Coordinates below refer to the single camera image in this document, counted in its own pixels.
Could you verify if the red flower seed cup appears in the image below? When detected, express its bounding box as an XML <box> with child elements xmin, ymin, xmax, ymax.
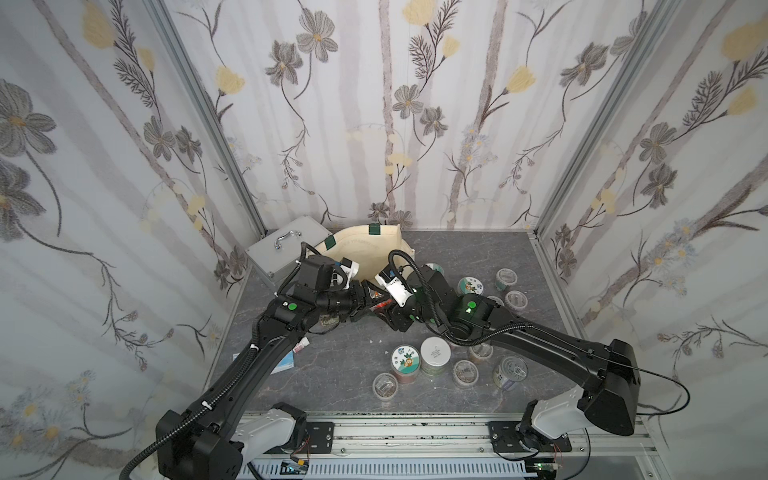
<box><xmin>369</xmin><ymin>290</ymin><xmax>392</xmax><ymax>312</ymax></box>

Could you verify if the red label seed jar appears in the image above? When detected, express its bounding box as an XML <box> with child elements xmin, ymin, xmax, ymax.
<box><xmin>391</xmin><ymin>345</ymin><xmax>421</xmax><ymax>384</ymax></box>

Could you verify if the white lid seed jar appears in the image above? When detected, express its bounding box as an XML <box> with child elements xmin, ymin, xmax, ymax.
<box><xmin>420</xmin><ymin>336</ymin><xmax>451</xmax><ymax>376</ymax></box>

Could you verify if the cream canvas tote bag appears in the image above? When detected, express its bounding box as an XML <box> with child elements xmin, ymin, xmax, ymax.
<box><xmin>315</xmin><ymin>224</ymin><xmax>415</xmax><ymax>283</ymax></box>

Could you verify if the yellow label tall jar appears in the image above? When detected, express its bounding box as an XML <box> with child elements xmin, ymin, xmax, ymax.
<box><xmin>426</xmin><ymin>263</ymin><xmax>445</xmax><ymax>275</ymax></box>

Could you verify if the large strawberry label jar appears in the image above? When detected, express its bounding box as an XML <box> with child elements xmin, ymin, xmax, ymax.
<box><xmin>457</xmin><ymin>276</ymin><xmax>484</xmax><ymax>295</ymax></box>

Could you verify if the clear lid green seed cup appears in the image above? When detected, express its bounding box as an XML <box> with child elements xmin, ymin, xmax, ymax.
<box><xmin>494</xmin><ymin>268</ymin><xmax>519</xmax><ymax>292</ymax></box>

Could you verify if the purple label metal can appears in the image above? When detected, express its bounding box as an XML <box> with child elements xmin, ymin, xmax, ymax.
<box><xmin>493</xmin><ymin>356</ymin><xmax>528</xmax><ymax>391</ymax></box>

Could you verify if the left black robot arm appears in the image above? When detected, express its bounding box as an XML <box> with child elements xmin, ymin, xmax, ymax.
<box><xmin>148</xmin><ymin>255</ymin><xmax>371</xmax><ymax>479</ymax></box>

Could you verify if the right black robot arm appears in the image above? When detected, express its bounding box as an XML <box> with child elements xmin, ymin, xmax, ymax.
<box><xmin>375</xmin><ymin>268</ymin><xmax>641</xmax><ymax>450</ymax></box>

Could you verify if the silver first aid case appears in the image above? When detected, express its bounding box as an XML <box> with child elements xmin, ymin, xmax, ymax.
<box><xmin>246</xmin><ymin>216</ymin><xmax>330</xmax><ymax>292</ymax></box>

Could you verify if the blue face mask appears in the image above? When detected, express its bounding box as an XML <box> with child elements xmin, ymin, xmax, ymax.
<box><xmin>231</xmin><ymin>345</ymin><xmax>295</xmax><ymax>378</ymax></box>

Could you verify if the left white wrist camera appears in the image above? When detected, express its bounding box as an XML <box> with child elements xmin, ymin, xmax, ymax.
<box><xmin>339</xmin><ymin>257</ymin><xmax>360</xmax><ymax>285</ymax></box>

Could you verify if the black corrugated cable conduit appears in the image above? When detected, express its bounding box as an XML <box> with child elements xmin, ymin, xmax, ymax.
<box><xmin>118</xmin><ymin>347</ymin><xmax>259</xmax><ymax>480</ymax></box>

